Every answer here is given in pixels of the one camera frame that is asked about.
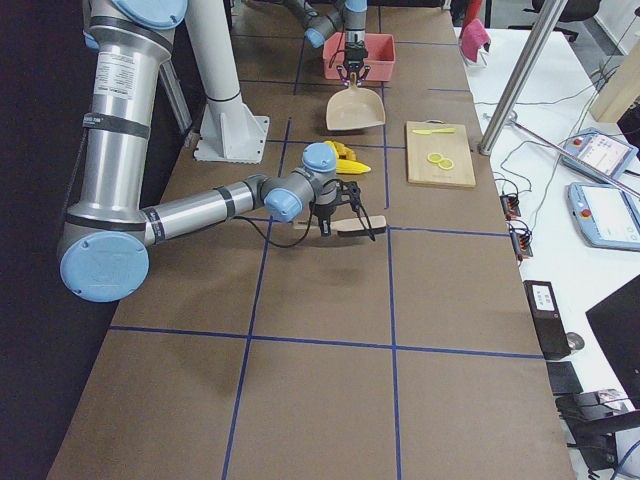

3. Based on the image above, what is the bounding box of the orange black connector one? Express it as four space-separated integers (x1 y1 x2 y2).
500 193 521 220

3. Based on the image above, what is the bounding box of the beige hand brush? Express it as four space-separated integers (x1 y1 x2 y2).
292 214 388 238

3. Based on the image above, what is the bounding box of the teach pendant near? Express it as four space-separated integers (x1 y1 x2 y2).
567 182 639 252

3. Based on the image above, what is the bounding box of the teach pendant far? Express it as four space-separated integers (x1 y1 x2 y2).
559 128 638 183

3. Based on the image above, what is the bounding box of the metal rod tool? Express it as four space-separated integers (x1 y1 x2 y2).
506 110 639 198

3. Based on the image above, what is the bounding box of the orange black connector two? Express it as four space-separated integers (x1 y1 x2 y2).
508 224 533 261

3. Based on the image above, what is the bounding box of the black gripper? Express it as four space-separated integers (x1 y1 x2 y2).
336 41 371 83
310 187 340 237

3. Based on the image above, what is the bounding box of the magenta cloth on stand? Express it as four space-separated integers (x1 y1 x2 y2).
459 19 491 66

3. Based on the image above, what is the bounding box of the lemon slice far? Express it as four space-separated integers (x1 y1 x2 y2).
427 153 445 165

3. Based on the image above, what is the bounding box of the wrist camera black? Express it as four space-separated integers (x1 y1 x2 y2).
342 181 361 212

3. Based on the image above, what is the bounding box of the orange ginger toy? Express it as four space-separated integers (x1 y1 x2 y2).
334 142 357 161

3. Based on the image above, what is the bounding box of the lemon slice near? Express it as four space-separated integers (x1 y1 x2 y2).
438 158 455 171

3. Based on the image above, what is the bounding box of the teach pendant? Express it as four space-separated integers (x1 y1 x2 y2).
559 128 638 183
567 182 639 252

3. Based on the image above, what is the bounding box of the wooden cutting board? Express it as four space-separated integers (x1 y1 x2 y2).
405 121 476 188

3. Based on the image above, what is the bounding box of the yellow plastic knife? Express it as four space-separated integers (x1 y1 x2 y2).
411 127 456 135

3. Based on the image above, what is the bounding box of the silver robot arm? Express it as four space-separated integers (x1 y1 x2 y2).
57 1 339 302
272 0 371 86

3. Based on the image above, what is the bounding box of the black power box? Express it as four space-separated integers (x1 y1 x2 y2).
523 280 571 360

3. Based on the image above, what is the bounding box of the pink plastic bin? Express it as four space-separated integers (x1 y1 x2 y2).
322 33 396 82

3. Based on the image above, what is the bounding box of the black monitor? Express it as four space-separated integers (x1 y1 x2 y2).
586 282 639 408

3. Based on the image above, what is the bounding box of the aluminium frame post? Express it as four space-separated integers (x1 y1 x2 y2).
478 0 567 156

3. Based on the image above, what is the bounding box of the lemon slice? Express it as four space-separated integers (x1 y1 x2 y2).
438 158 455 171
427 153 445 165

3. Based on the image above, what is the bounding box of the white pedestal column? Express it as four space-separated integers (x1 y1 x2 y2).
185 0 270 164

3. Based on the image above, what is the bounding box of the yellow corn cob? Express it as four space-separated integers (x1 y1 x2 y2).
336 159 371 175

